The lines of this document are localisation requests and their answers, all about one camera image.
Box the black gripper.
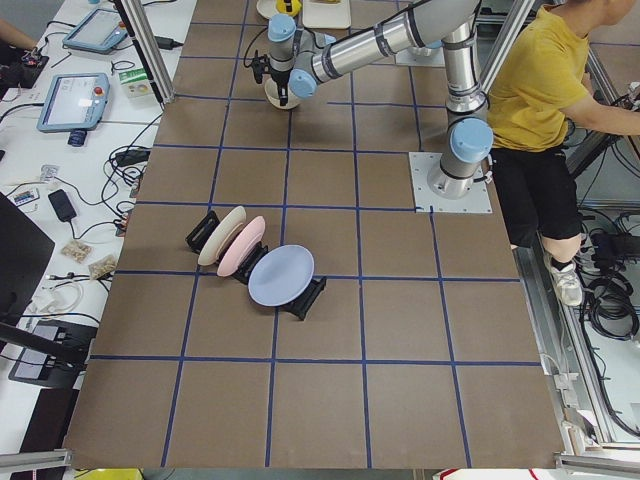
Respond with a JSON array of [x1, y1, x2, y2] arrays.
[[271, 70, 291, 106]]

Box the cream ceramic bowl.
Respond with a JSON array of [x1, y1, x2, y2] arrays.
[[264, 78, 303, 111]]

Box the yellow lemon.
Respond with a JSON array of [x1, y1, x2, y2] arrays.
[[276, 0, 302, 17]]

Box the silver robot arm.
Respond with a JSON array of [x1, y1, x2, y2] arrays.
[[249, 1, 493, 199]]

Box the cream round plate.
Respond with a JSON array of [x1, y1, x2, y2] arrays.
[[256, 0, 281, 19]]

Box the white rectangular tray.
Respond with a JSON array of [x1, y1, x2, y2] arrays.
[[302, 0, 351, 29]]

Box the black power adapter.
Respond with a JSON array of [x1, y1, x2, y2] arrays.
[[155, 36, 183, 50]]

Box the green white carton box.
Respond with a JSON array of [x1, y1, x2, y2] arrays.
[[118, 68, 153, 99]]

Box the pink plate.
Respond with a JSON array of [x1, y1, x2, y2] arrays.
[[217, 216, 266, 277]]

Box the cream plate in rack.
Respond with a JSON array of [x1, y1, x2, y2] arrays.
[[197, 206, 246, 266]]

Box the far blue teach pendant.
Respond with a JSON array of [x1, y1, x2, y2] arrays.
[[62, 8, 128, 54]]

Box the blue teach pendant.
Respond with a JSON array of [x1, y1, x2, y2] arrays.
[[62, 8, 128, 54], [37, 73, 110, 133]]

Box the lavender plate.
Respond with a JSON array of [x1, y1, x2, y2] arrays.
[[248, 245, 315, 307]]

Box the near blue teach pendant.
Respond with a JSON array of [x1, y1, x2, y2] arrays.
[[37, 73, 110, 133]]

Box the black dish rack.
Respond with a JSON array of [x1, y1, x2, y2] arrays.
[[185, 210, 327, 321]]

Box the black phone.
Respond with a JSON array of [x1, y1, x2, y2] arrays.
[[48, 189, 77, 222]]

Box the person in yellow shirt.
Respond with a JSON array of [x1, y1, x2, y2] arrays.
[[488, 1, 639, 306]]

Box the black monitor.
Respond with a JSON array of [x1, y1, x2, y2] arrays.
[[0, 195, 55, 326]]

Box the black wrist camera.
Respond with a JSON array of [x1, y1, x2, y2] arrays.
[[250, 51, 270, 84]]

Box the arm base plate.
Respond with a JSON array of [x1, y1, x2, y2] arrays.
[[408, 152, 493, 214], [395, 47, 445, 68]]

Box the aluminium frame post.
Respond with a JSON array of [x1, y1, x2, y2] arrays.
[[114, 0, 175, 105]]

